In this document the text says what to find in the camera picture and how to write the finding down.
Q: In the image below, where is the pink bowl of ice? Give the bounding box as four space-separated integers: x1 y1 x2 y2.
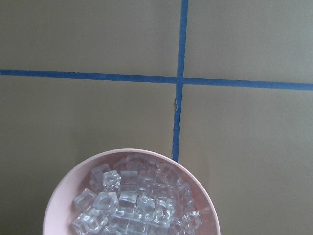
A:
42 148 221 235

